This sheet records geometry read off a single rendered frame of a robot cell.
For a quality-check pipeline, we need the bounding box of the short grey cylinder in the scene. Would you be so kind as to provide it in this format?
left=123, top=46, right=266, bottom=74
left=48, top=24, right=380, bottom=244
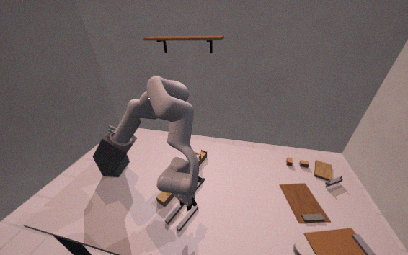
left=293, top=239, right=313, bottom=255

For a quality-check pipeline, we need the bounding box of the small brown wooden block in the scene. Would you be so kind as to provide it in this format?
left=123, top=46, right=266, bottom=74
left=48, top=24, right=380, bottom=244
left=299, top=160, right=309, bottom=168
left=287, top=157, right=293, bottom=166

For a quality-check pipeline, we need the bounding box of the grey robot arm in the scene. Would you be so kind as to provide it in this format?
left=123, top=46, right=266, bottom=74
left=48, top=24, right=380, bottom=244
left=108, top=76, right=205, bottom=196

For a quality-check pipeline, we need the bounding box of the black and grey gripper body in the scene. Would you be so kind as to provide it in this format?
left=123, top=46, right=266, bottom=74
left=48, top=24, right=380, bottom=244
left=174, top=194, right=195, bottom=206

